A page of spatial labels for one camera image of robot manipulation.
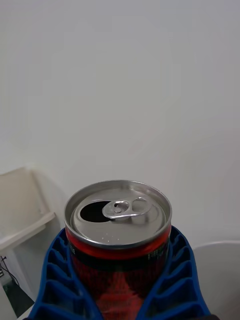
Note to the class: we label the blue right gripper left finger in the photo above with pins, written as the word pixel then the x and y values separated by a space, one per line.
pixel 57 285

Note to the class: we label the red and black drink can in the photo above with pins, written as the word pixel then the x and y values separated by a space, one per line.
pixel 117 225

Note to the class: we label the white shelf unit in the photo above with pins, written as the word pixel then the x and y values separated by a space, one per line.
pixel 22 200

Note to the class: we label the grey plastic waste bin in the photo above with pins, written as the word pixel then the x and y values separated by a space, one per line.
pixel 220 272

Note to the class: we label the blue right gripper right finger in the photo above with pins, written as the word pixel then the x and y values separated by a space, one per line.
pixel 175 280

